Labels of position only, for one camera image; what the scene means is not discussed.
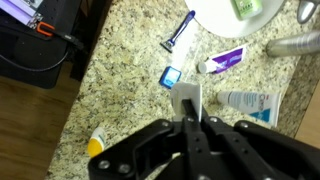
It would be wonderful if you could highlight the spray bottle yellow cap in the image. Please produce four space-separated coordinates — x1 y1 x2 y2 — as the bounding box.
266 31 320 57

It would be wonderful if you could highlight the purple toothpaste tube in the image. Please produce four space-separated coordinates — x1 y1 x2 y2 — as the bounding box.
198 45 247 74

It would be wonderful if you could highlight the white CeraVe tube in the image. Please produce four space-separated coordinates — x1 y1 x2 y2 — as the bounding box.
217 91 281 127

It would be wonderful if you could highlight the chrome faucet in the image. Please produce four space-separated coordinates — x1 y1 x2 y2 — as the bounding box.
297 0 320 24

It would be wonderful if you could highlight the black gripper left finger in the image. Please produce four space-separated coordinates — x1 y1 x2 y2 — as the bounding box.
182 100 213 180

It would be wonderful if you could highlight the blue floss box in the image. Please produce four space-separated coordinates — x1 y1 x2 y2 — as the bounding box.
159 66 181 89

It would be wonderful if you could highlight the white oval sink basin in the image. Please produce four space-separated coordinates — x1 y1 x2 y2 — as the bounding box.
184 0 285 38

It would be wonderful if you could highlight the green soap bottle in sink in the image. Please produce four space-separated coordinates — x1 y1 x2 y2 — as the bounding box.
232 0 263 20

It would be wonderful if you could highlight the blue razor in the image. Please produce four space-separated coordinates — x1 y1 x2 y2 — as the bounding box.
160 10 196 53

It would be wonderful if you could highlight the black robot cart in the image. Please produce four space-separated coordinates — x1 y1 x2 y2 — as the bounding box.
0 0 111 90

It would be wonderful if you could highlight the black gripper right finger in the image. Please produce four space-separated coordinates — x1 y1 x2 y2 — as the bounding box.
201 109 276 180

